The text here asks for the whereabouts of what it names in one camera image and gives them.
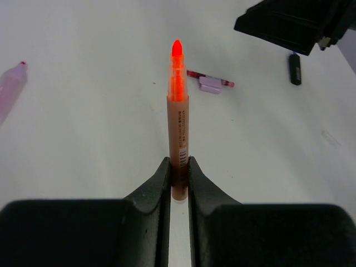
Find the pink highlighter pen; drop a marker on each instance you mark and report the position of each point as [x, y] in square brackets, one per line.
[13, 82]

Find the red pen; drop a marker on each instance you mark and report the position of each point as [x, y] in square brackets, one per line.
[198, 75]

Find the black purple-tipped marker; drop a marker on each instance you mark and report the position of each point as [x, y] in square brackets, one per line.
[294, 69]

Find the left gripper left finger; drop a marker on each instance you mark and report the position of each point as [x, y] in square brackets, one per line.
[133, 231]

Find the orange highlighter pen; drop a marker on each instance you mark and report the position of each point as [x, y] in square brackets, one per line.
[178, 122]

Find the light purple pen cap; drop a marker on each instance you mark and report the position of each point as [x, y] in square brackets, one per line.
[210, 86]

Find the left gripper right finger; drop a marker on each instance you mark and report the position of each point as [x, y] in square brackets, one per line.
[225, 232]

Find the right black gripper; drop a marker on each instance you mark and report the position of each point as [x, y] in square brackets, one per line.
[298, 25]

